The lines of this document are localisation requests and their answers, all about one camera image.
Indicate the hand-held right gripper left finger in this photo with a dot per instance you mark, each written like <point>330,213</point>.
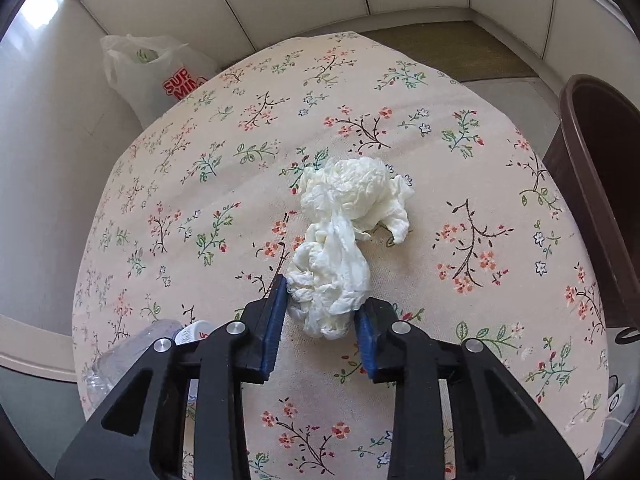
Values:
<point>275,325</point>

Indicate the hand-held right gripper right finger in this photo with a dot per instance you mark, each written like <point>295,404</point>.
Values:
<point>365,342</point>

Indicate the white tissue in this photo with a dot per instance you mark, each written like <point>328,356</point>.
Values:
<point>340,270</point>

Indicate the brown plastic bin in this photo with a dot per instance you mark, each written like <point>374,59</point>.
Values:
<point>600,170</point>

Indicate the clear plastic bottle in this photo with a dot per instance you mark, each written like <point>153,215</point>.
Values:
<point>125,355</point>

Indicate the floral tablecloth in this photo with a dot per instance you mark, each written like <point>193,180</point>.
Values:
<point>240,170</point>

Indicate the white plastic bag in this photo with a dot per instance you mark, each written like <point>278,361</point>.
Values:
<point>145,80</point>

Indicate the green floor mat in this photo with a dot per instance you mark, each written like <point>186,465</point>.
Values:
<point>460,50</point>

